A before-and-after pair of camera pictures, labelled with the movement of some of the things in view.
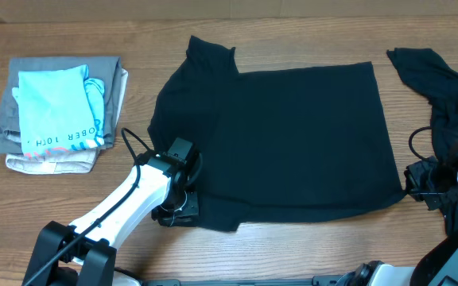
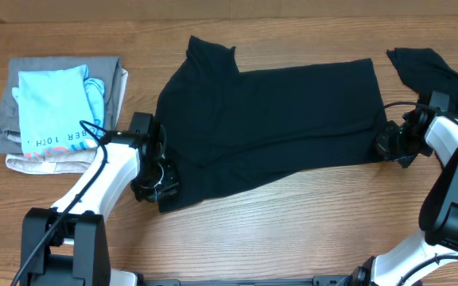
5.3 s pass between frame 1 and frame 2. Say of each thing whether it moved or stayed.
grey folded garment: stayed
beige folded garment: stayed
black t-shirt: moved
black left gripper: moved
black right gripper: moved
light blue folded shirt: stayed
